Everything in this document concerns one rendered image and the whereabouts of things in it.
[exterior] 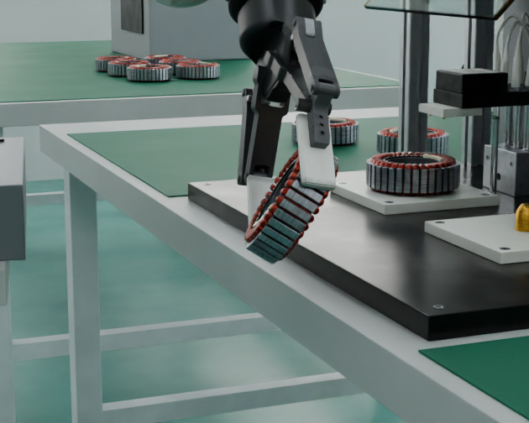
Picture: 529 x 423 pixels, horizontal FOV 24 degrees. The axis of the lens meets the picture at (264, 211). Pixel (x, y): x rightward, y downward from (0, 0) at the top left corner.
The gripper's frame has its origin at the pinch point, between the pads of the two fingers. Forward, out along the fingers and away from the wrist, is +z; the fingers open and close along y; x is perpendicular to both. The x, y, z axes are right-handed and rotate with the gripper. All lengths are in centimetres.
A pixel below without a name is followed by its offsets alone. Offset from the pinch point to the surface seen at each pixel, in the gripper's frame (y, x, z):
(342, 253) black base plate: -9.3, 9.6, 0.1
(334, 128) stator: -65, 39, -51
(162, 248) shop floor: -300, 88, -141
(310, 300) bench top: -5.8, 4.1, 7.1
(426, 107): -19.7, 28.2, -26.1
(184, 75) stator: -156, 47, -120
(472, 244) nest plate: -4.3, 21.5, -0.1
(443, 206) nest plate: -19.0, 28.4, -12.6
